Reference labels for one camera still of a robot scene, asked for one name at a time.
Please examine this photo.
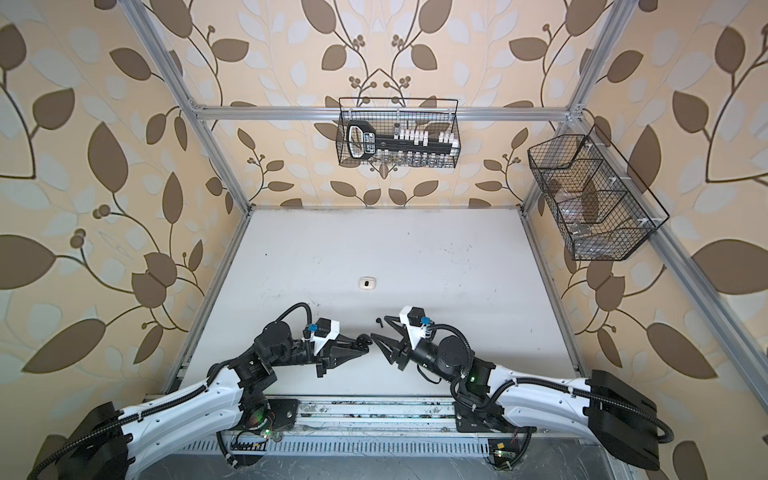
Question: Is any black tool with white parts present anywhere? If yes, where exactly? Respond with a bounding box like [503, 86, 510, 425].
[341, 120, 461, 160]

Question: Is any black wire basket back wall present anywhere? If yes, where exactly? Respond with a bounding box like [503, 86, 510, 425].
[335, 95, 462, 169]

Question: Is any black wire basket right wall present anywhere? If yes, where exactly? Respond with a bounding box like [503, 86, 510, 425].
[527, 125, 670, 261]

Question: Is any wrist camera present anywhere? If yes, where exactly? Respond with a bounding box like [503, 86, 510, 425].
[399, 306, 432, 350]
[304, 318, 340, 357]

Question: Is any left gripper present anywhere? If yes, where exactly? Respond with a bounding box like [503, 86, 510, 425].
[268, 332, 362, 379]

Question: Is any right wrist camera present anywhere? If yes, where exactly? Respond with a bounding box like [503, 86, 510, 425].
[399, 306, 432, 350]

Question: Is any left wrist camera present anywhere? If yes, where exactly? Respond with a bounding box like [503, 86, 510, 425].
[304, 318, 340, 357]

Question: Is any black round charging case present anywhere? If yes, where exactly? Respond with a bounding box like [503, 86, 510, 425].
[355, 334, 373, 353]

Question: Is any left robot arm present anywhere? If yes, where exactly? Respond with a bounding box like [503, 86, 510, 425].
[28, 302, 372, 479]

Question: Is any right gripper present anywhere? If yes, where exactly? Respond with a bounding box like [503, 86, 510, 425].
[374, 315, 457, 386]

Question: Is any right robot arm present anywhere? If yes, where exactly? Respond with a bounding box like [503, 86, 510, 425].
[371, 316, 674, 471]

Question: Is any cream earbud charging case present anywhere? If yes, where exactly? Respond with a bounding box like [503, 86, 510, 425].
[359, 277, 377, 291]

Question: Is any black wire basket wall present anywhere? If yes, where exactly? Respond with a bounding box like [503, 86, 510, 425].
[527, 125, 670, 261]
[335, 95, 462, 169]

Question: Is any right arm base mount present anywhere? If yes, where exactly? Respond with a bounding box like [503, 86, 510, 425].
[453, 401, 537, 471]

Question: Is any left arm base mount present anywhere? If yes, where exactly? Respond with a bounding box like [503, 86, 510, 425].
[215, 398, 300, 469]

